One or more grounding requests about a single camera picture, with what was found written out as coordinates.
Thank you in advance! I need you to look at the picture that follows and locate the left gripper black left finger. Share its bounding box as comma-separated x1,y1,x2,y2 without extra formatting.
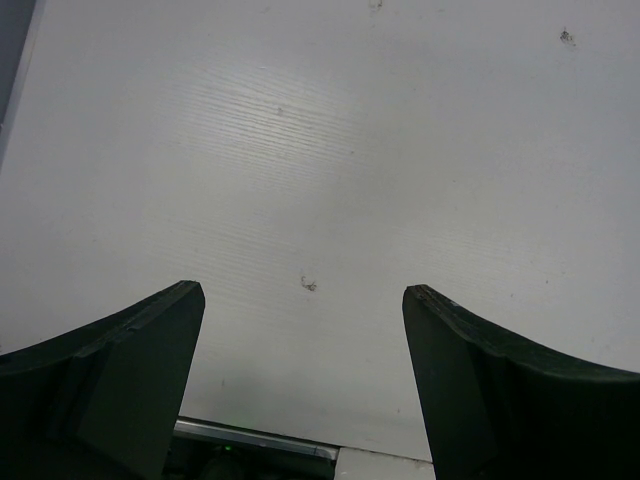
1,281,205,479

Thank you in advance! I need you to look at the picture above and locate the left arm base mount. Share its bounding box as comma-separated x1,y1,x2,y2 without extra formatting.
161,417,340,479

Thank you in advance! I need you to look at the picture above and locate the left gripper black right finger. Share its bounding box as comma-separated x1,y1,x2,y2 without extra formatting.
402,285,639,479

